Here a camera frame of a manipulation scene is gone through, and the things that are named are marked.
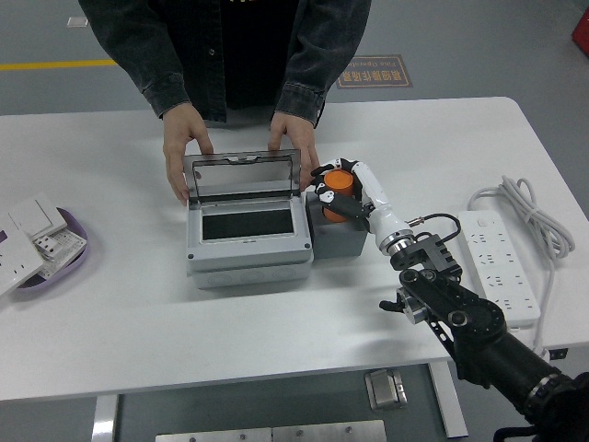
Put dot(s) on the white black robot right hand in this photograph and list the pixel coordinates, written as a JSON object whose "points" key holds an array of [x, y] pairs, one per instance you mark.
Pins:
{"points": [[379, 202]]}

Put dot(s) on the person's left hand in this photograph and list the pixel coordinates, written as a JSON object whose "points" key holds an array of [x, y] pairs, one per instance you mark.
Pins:
{"points": [[303, 143]]}

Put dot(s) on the person's right hand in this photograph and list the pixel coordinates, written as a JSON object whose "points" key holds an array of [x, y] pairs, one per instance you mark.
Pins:
{"points": [[177, 138]]}

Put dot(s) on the orange cylinder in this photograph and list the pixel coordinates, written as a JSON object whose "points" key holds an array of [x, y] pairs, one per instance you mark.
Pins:
{"points": [[339, 183]]}

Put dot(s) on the grey enclosure box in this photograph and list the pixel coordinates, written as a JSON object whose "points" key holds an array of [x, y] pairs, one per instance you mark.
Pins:
{"points": [[248, 262]]}

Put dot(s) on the person's right forearm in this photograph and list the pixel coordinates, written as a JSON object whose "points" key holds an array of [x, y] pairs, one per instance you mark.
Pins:
{"points": [[147, 69]]}

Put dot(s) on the person's left forearm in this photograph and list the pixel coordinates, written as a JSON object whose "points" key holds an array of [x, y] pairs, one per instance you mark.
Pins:
{"points": [[317, 69]]}

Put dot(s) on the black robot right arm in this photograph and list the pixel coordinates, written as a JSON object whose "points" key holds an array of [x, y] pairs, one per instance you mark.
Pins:
{"points": [[474, 317]]}

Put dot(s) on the dark grey cube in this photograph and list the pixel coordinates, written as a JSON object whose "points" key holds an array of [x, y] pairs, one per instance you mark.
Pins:
{"points": [[338, 241]]}

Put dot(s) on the metal floor socket box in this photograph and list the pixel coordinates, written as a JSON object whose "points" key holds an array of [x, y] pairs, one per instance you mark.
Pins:
{"points": [[385, 389]]}

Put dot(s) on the person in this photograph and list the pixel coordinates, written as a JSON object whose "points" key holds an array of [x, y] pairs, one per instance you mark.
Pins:
{"points": [[257, 46]]}

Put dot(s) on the brown floor sign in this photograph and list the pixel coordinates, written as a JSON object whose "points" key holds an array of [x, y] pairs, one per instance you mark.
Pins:
{"points": [[386, 73]]}

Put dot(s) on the yellow floor line tape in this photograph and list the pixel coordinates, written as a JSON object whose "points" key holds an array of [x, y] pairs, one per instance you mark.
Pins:
{"points": [[55, 65]]}

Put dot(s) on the white perforated socket plate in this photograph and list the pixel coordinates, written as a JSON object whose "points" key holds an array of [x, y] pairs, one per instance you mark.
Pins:
{"points": [[69, 244]]}

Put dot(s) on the small silver floor plate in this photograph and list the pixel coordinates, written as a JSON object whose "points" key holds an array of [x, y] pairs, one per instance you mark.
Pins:
{"points": [[77, 21]]}

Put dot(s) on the small white socket module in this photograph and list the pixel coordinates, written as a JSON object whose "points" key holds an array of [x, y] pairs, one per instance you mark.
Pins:
{"points": [[46, 244]]}

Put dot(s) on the purple tray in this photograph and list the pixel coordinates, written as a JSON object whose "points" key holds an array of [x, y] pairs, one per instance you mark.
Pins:
{"points": [[50, 285]]}

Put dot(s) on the large white socket plate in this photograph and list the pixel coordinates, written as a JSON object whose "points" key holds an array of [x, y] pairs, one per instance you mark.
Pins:
{"points": [[16, 262]]}

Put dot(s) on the white table leg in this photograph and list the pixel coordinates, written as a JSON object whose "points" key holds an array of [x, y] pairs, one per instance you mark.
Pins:
{"points": [[105, 419], [444, 400]]}

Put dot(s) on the black table control panel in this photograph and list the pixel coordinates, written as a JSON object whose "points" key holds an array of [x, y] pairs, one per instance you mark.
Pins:
{"points": [[558, 353]]}

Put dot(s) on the red object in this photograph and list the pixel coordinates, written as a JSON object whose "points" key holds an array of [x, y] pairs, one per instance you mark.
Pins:
{"points": [[582, 30]]}

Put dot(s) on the white switch plate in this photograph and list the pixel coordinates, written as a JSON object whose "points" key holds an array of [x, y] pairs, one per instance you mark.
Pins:
{"points": [[34, 216]]}

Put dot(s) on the bare metal base plate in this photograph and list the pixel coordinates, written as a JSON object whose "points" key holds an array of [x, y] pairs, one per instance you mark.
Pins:
{"points": [[329, 432], [211, 433]]}

